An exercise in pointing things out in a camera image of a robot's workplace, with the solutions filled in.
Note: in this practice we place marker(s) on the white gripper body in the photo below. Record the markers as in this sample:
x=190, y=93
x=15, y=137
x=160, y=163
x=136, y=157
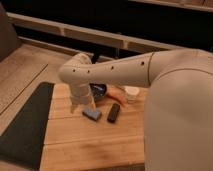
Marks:
x=83, y=101

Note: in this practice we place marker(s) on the dark ceramic bowl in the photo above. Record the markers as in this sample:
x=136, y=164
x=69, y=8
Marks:
x=98, y=91

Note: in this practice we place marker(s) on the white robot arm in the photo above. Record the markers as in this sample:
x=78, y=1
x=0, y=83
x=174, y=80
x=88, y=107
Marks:
x=178, y=111

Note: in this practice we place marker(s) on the blue grey sponge block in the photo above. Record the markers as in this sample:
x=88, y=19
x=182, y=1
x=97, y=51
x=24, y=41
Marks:
x=92, y=114

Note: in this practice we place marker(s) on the black rectangular remote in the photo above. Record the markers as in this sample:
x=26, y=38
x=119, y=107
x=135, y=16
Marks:
x=113, y=113

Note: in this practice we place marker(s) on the orange carrot toy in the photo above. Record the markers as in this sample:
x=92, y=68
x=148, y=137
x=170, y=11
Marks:
x=117, y=95

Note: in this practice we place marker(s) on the white cup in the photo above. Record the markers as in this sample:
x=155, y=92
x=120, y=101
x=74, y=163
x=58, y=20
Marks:
x=131, y=93

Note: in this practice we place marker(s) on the dark floor mat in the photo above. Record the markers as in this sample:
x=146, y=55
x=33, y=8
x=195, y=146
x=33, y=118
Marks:
x=22, y=142

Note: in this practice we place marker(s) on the wooden shelf rail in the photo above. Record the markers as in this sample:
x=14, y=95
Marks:
x=89, y=35

